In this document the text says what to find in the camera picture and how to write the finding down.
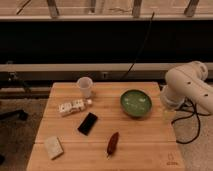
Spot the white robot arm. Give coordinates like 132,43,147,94
160,61,213,114

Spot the green ceramic bowl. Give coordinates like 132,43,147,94
120,89,152,118

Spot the black rectangular block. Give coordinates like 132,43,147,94
78,113,98,135

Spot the clear plastic cup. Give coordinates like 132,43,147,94
77,77,93,98

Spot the white plastic bottle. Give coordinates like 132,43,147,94
58,99,92,117

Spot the beige sponge block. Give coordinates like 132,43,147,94
44,136,64,160

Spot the black chair base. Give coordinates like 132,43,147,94
0,110,28,121

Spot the black hanging cable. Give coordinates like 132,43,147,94
119,11,156,82

